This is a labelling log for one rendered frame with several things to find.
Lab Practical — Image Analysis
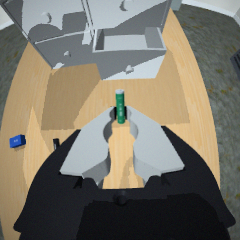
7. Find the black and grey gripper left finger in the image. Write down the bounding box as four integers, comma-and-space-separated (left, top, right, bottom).
13, 106, 117, 233

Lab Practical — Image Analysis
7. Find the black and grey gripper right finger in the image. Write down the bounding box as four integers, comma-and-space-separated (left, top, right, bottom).
124, 105, 236, 228

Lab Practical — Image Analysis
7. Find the green aaa battery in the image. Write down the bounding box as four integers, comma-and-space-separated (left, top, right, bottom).
115, 89, 125, 124

